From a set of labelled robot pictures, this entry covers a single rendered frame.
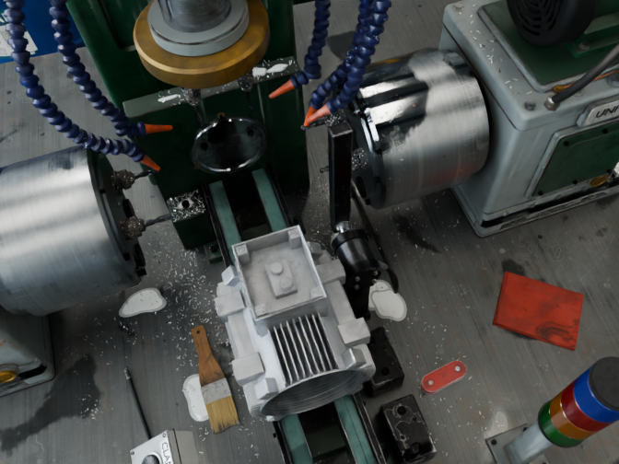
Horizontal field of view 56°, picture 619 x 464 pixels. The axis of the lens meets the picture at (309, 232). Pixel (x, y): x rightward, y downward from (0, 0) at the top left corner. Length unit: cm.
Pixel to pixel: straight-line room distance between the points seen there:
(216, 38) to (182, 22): 4
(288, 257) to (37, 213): 37
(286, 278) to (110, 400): 49
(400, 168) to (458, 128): 11
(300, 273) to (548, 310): 55
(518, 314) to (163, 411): 68
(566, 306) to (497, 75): 46
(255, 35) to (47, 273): 46
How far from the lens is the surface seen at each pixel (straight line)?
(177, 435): 83
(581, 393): 74
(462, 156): 100
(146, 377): 115
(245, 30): 81
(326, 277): 87
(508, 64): 104
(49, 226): 93
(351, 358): 80
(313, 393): 94
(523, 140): 102
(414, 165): 96
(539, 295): 121
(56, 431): 118
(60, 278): 95
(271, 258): 84
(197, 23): 78
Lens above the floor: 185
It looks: 59 degrees down
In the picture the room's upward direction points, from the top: 5 degrees counter-clockwise
